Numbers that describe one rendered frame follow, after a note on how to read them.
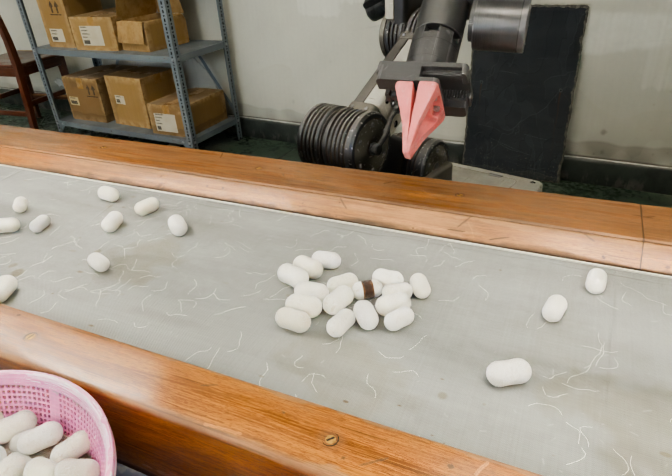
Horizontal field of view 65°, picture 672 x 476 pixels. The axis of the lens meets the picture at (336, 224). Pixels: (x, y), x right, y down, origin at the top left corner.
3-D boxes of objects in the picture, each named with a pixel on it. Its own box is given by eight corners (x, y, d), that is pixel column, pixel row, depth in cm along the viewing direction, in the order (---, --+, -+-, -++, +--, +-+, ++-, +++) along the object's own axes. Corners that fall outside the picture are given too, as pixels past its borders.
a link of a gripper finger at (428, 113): (422, 142, 54) (441, 65, 57) (357, 136, 57) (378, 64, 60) (432, 172, 60) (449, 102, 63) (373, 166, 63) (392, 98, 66)
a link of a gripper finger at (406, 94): (446, 144, 53) (464, 66, 56) (378, 138, 56) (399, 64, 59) (453, 174, 59) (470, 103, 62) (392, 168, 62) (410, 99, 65)
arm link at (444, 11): (425, 16, 68) (421, -19, 63) (481, 18, 66) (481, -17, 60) (413, 61, 66) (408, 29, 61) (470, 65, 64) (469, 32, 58)
